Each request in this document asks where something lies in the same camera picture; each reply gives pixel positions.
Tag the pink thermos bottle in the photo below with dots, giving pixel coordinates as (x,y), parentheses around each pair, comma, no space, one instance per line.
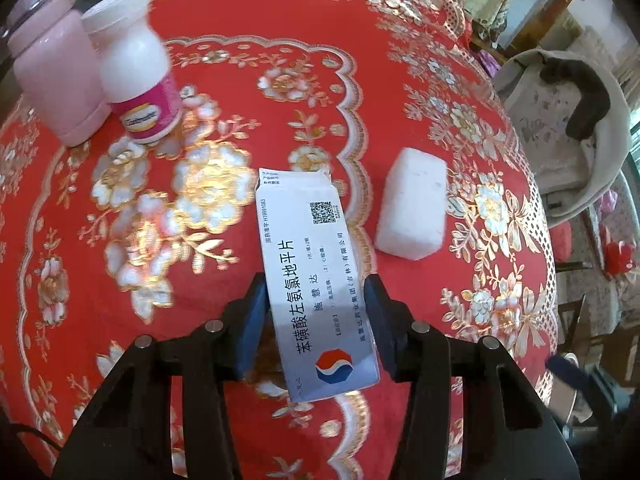
(57,75)

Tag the white pill bottle pink label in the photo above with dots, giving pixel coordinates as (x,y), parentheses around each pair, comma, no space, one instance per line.
(132,70)

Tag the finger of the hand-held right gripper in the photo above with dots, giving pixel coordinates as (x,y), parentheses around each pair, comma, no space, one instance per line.
(567,367)

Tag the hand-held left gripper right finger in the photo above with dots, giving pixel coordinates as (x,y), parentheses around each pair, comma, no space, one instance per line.
(381,330)

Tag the white foam block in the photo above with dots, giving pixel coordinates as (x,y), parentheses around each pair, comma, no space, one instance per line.
(412,205)

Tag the red floral tablecloth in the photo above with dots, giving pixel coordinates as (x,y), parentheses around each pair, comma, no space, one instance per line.
(150,270)

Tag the red cushion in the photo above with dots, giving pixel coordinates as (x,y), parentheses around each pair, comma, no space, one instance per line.
(560,240)

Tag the grey carved chair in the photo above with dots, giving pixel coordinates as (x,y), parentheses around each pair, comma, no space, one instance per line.
(540,120)

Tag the white blue medicine box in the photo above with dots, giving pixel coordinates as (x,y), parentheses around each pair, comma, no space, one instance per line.
(315,280)

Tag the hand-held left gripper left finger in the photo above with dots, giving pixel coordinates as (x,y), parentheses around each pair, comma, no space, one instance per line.
(252,330)

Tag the chair with grey jacket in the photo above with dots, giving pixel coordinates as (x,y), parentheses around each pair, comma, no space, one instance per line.
(607,150)

